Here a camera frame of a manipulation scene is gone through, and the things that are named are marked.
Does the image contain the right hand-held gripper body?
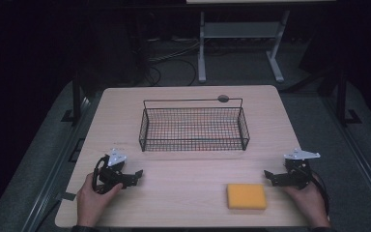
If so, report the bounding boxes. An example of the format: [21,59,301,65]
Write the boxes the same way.
[271,147,322,190]

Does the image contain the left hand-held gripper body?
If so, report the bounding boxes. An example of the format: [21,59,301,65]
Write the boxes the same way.
[98,147,139,194]

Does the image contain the yellow sponge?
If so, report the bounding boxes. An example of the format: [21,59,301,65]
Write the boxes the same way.
[226,183,268,211]

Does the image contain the black wire basket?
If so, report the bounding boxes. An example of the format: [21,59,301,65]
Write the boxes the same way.
[138,98,251,153]

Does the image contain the person's right hand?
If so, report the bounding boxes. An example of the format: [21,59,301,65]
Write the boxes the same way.
[282,173,331,229]

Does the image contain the person's left hand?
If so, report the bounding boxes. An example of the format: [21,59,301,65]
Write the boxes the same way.
[75,172,124,228]

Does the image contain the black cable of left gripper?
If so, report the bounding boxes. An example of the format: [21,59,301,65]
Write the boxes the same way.
[91,156,110,195]

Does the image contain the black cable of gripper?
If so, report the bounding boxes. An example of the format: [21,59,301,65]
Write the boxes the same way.
[308,172,331,218]
[91,156,110,195]

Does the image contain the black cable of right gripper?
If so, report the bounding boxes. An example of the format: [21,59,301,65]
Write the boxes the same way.
[308,172,331,218]

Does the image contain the black metal stand post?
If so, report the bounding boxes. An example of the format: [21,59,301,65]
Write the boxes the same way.
[334,69,362,128]
[61,72,84,126]

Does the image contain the cables on floor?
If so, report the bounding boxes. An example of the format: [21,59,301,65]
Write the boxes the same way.
[143,36,204,87]

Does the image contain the white metal desk frame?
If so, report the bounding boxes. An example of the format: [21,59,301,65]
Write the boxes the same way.
[197,10,292,84]

